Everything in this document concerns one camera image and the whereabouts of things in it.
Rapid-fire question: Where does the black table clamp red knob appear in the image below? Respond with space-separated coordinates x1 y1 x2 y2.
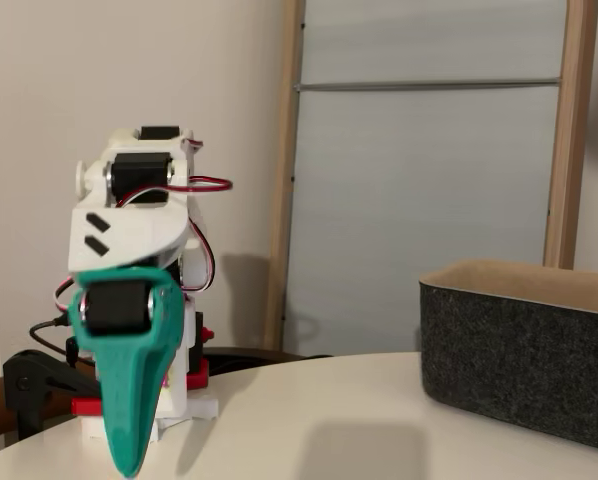
193 312 214 374

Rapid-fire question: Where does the wood framed translucent panel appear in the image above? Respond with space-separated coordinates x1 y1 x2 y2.
263 0 598 359

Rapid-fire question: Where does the metal rod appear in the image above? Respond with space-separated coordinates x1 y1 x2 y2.
293 77 565 94

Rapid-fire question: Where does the red base clamp bracket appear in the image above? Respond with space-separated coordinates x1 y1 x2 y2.
185 358 209 391
70 396 105 417

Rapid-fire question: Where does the dark grey felt basket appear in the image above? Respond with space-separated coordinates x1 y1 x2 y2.
418 259 598 457

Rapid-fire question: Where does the black usb cable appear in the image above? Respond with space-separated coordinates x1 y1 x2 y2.
27 314 75 364

